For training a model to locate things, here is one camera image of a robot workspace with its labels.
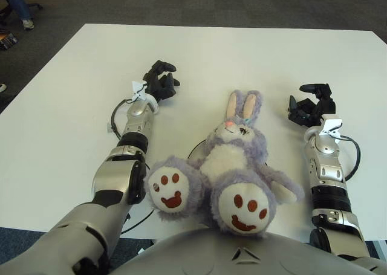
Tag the white shoe tip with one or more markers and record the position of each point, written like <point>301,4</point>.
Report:
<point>2,87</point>

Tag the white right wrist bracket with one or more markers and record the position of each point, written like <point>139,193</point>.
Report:
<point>331,125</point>

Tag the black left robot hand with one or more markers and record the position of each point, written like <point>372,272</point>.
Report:
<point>161,86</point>

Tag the person leg in jeans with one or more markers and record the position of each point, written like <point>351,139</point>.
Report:
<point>19,3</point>

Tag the white table leg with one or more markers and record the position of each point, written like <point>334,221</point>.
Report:
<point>381,249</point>

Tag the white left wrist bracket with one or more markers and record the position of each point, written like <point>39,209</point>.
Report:
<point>139,90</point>

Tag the white plate with black rim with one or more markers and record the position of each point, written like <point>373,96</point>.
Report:
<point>198,152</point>

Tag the silver robot torso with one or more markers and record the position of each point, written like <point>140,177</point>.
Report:
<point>226,254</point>

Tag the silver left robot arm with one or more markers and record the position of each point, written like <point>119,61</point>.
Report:
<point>115,172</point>

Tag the purple plush bunny doll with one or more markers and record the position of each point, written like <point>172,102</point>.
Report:
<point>229,157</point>

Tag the dark printed box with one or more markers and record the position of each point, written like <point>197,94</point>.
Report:
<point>7,41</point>

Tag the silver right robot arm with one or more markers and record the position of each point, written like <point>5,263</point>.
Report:
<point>326,166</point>

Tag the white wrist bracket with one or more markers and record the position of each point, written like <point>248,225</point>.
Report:
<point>331,125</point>
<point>139,90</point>

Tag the white sneaker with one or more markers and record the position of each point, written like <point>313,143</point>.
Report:
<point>28,24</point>

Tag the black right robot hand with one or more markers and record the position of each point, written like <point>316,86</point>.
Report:
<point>325,105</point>

